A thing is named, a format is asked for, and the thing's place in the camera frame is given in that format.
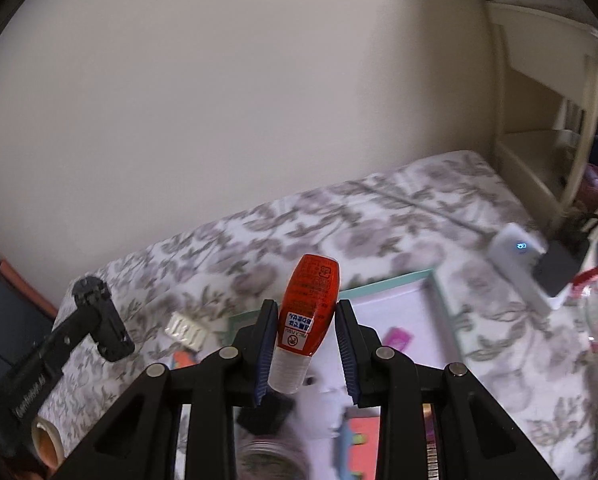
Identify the brown tape roll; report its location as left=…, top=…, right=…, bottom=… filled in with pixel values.
left=32, top=415, right=65, bottom=471

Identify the orange-edged dark furniture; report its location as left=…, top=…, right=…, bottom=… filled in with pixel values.
left=0, top=235, right=62, bottom=376

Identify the cream hair clip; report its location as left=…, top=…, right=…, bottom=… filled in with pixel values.
left=163, top=312, right=210, bottom=351

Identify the orange and blue toy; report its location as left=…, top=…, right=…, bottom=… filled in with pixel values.
left=341, top=417, right=382, bottom=480

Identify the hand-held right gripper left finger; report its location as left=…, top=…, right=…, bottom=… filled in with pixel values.
left=54, top=299, right=280, bottom=480

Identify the cream shelf unit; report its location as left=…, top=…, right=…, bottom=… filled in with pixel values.
left=486, top=0, right=598, bottom=233

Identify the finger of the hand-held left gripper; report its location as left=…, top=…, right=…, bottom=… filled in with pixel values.
left=73, top=276, right=135, bottom=362

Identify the orange glue bottle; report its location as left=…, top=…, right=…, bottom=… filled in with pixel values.
left=269, top=254, right=341, bottom=395

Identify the round green tin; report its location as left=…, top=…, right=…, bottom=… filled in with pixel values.
left=236, top=437, right=310, bottom=480

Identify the floral grey white blanket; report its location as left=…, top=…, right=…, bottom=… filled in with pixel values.
left=44, top=150, right=598, bottom=480

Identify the black charger block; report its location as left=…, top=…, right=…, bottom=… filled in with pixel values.
left=531, top=240, right=580, bottom=298

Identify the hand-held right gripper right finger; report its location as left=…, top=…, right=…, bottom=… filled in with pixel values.
left=333, top=299, right=562, bottom=480

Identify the white tray with green rim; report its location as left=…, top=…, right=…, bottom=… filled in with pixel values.
left=226, top=267, right=467, bottom=480

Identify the small pink rectangular gadget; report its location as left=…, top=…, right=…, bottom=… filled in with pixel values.
left=383, top=327, right=412, bottom=353

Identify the white power bank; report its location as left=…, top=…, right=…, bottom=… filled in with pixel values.
left=489, top=222, right=567, bottom=311

